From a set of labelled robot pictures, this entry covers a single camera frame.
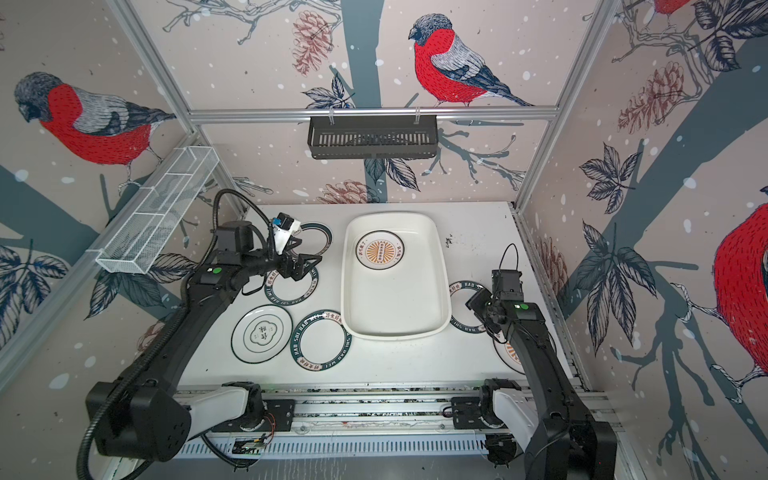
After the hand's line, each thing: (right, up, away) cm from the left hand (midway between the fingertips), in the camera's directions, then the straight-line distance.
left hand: (306, 248), depth 76 cm
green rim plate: (+44, -22, +15) cm, 52 cm away
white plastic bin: (+23, -11, +24) cm, 35 cm away
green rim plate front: (+1, -28, +10) cm, 30 cm away
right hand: (+45, -17, +7) cm, 49 cm away
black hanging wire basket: (+15, +39, +31) cm, 52 cm away
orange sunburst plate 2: (+56, -31, +7) cm, 64 cm away
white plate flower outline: (-17, -26, +12) cm, 34 cm away
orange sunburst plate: (+18, -3, +31) cm, 36 cm away
